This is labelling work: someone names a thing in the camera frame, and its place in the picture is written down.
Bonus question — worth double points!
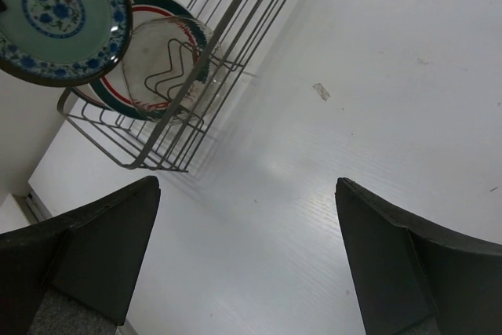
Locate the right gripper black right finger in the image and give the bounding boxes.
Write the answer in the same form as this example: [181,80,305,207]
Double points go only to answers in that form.
[335,177,501,334]

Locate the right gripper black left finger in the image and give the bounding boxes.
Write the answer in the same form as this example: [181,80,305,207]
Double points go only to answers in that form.
[1,176,161,334]

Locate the clear round plate stand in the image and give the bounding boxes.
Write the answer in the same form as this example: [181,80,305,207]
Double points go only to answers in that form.
[122,16,227,123]

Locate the white plate green red rings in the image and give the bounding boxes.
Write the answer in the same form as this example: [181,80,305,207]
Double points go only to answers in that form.
[70,0,215,121]

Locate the small blue patterned plate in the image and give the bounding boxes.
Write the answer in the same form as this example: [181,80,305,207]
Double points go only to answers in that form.
[1,0,133,87]

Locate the grey wire dish rack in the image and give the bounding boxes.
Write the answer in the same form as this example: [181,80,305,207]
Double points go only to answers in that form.
[57,0,287,173]

